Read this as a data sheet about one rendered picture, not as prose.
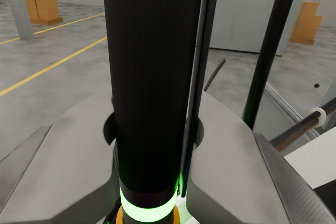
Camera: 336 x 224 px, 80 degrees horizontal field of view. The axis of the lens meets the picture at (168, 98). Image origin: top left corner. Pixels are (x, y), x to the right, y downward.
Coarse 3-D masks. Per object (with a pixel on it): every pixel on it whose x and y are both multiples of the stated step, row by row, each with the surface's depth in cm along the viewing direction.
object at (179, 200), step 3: (186, 192) 19; (177, 198) 18; (180, 198) 18; (183, 198) 18; (177, 201) 18; (180, 201) 18; (183, 201) 18; (177, 204) 18; (189, 219) 16; (192, 219) 16; (195, 219) 16; (186, 222) 16; (189, 222) 16; (192, 222) 16; (195, 222) 16; (198, 222) 16
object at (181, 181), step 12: (204, 0) 7; (216, 0) 7; (204, 12) 7; (204, 24) 7; (204, 36) 7; (204, 48) 7; (204, 60) 8; (204, 72) 8; (192, 84) 9; (192, 96) 9; (192, 108) 9; (192, 120) 9; (192, 132) 9; (192, 144) 10; (180, 180) 12; (180, 192) 12
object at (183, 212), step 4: (180, 204) 17; (184, 204) 17; (180, 208) 17; (184, 208) 17; (180, 212) 17; (184, 212) 17; (188, 212) 17; (180, 216) 16; (184, 216) 16; (188, 216) 17; (180, 220) 16; (184, 220) 16
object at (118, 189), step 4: (116, 144) 60; (116, 148) 59; (116, 152) 58; (116, 156) 57; (116, 160) 55; (116, 164) 55; (116, 168) 54; (116, 172) 54; (116, 176) 54; (116, 180) 54; (116, 184) 56; (116, 188) 57; (116, 192) 58; (120, 192) 51; (116, 196) 58; (116, 200) 59
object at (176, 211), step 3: (120, 207) 14; (120, 210) 14; (174, 210) 14; (177, 210) 14; (120, 213) 14; (174, 213) 14; (177, 213) 14; (117, 216) 14; (120, 216) 14; (174, 216) 14; (177, 216) 14; (117, 219) 13; (120, 219) 13; (174, 219) 13; (177, 219) 14; (117, 222) 13; (120, 222) 13; (174, 222) 13; (177, 222) 13
